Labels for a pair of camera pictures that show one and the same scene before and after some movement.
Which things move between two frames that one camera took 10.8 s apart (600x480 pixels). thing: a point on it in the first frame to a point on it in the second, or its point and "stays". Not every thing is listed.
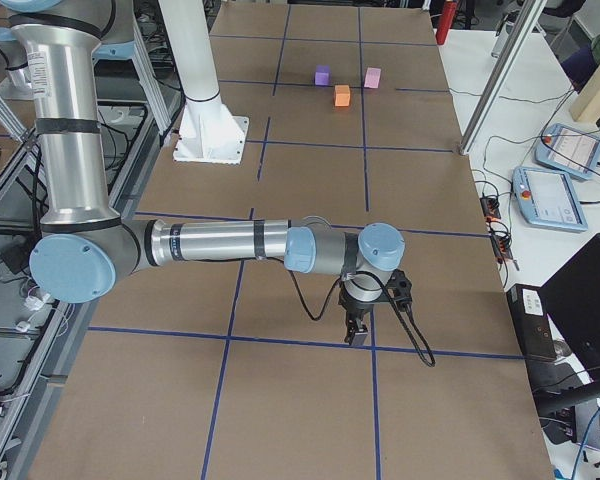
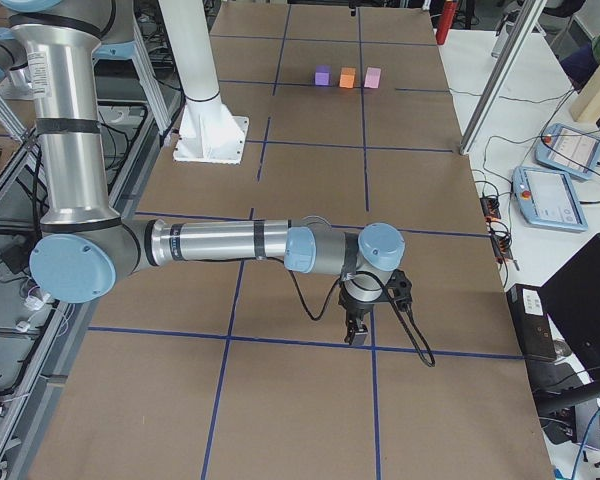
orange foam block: x=342 y=95 to x=347 y=77
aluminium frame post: x=506 y=68 stays
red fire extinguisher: x=447 y=14 stays
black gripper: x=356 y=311 stays
